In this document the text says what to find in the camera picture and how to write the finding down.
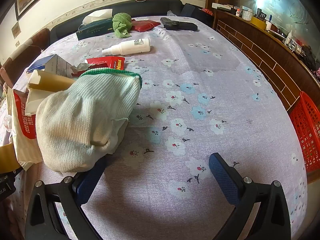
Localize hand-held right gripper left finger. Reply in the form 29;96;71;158
25;156;108;240

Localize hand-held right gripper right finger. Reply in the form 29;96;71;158
209;152;292;240

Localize white knit glove green cuff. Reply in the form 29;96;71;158
35;68;143;173

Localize red plastic basket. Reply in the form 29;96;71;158
289;91;320;173

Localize cream bag with red label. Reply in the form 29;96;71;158
7;87;44;172

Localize beige cardboard piece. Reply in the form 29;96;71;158
27;69;77;98

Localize crumpled white paper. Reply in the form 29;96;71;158
71;63;90;75

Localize blue white carton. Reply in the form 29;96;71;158
26;54;75;79

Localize red foil packet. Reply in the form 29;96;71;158
85;56;126;71

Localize wooden brick-pattern counter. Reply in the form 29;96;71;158
212;2;320;110

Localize brown armchair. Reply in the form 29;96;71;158
0;28;50;85

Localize black handbag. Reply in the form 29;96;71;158
299;45;318;70

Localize white spray bottle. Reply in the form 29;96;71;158
101;38;151;56

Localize dark green tissue box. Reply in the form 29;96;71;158
76;9;115;41

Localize black toy pistol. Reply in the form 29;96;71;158
160;17;198;32

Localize green cloth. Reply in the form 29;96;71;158
112;13;133;38

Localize dark shopping bag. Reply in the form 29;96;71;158
180;3;213;23

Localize red pouch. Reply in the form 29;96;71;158
130;19;161;32

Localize black leather sofa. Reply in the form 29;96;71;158
49;0;184;39

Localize etched glass panel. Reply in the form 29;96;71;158
235;0;320;45

